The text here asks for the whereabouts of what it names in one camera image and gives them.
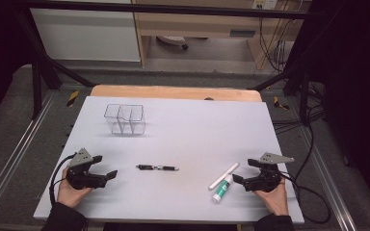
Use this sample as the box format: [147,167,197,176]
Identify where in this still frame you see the person's left hand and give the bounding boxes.
[57,167,94,210]

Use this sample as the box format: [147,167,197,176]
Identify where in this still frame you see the bundle of hanging cables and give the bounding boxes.
[258,15,290,73]

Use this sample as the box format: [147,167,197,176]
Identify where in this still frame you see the black curtain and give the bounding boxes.
[302,0,370,210]
[0,0,37,129]

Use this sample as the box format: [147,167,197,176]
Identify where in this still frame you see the black pen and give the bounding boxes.
[136,164,180,172]

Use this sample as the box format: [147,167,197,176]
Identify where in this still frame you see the person's right hand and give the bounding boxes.
[253,178,290,217]

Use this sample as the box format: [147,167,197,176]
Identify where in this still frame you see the green and white glue stick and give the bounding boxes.
[211,173,234,204]

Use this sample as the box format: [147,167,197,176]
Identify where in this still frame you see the left hand-held gripper black cable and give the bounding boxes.
[48,152,78,208]

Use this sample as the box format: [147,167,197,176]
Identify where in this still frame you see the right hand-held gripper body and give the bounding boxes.
[242,152,296,193]

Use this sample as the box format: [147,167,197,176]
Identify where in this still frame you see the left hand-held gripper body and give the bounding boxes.
[65,147,108,191]

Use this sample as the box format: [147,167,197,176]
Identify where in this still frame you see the yellow black striped tape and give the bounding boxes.
[66,90,80,108]
[273,95,290,111]

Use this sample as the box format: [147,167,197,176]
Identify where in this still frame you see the white cabinet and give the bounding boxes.
[30,8,142,63]

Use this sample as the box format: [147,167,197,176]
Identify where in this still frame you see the wooden table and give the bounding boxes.
[90,84,264,103]

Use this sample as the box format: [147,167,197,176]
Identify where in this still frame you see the white pen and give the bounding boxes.
[207,162,240,191]

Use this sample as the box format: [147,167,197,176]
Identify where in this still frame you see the right hand-held gripper black cable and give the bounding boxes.
[278,171,331,225]

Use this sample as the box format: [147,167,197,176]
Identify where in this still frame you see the aluminium rail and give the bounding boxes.
[0,90,57,213]
[297,128,357,231]

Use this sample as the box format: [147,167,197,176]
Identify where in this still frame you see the office chair base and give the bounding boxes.
[156,36,190,51]

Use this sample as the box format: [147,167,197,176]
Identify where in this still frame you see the black metal frame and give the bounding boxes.
[13,0,322,126]

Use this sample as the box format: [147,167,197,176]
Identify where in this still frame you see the white wall socket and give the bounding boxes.
[251,0,278,10]

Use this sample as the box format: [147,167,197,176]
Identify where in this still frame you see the clear plastic organizer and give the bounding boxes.
[103,103,146,136]

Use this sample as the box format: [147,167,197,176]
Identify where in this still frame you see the black cables on floor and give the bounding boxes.
[271,83,327,136]

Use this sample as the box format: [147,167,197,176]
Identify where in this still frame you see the hand-held gripper black cable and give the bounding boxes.
[48,152,78,208]
[278,171,331,225]

